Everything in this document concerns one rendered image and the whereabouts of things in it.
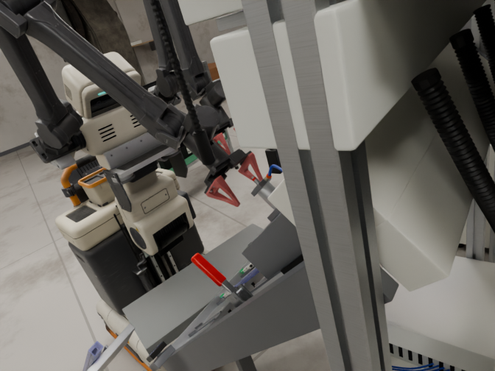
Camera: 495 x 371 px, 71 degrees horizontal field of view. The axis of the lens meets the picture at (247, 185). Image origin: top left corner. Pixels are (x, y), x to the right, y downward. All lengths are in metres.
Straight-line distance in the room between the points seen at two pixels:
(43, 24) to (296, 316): 0.71
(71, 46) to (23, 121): 8.63
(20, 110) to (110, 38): 3.01
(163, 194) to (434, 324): 0.99
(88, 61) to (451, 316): 1.01
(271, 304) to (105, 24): 7.31
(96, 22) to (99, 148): 6.34
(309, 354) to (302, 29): 1.62
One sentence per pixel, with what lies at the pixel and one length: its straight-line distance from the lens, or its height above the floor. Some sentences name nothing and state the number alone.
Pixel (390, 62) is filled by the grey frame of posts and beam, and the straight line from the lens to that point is 0.24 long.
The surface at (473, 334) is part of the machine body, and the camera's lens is 1.00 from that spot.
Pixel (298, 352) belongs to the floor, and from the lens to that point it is 1.74.
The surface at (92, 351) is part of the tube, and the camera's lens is 0.49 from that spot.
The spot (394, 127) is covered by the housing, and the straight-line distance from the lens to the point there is 0.37.
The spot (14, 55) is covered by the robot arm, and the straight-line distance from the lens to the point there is 0.98.
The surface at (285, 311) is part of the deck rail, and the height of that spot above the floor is 1.10.
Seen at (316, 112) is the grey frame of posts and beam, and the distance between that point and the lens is 0.19.
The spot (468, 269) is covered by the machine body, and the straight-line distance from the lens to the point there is 1.15.
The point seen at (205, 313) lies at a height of 0.73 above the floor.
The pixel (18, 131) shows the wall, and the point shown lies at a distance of 9.45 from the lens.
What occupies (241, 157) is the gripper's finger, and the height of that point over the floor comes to 1.10.
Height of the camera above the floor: 1.39
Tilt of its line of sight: 26 degrees down
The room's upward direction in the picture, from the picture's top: 17 degrees counter-clockwise
